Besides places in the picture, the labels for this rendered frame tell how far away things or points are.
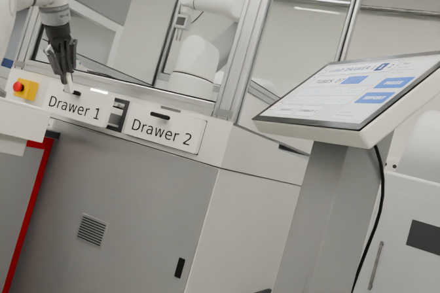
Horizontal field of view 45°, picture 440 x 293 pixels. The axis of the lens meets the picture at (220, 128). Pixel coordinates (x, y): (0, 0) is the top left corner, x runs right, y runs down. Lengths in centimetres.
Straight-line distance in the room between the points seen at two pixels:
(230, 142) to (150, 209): 35
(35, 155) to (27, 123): 77
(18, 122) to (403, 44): 411
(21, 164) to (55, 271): 39
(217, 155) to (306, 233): 43
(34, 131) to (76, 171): 76
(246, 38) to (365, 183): 62
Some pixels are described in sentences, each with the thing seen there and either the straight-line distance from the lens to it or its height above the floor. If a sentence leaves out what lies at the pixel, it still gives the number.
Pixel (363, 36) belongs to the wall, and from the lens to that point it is 504.
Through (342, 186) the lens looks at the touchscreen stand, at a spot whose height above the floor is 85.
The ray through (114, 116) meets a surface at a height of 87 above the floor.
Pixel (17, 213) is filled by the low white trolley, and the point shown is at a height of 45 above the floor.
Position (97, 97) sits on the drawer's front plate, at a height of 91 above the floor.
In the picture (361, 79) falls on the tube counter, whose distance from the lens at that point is 134.
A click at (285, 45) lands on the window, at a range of 191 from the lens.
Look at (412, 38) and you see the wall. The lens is 494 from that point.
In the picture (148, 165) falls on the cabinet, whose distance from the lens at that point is 175.
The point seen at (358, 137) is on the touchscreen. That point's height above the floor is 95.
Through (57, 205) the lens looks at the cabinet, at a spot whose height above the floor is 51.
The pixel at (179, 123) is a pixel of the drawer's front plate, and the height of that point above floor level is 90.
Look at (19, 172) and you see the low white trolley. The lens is 192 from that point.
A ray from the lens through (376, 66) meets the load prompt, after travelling 138.
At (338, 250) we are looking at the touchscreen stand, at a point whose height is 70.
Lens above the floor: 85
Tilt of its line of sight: 2 degrees up
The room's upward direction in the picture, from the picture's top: 16 degrees clockwise
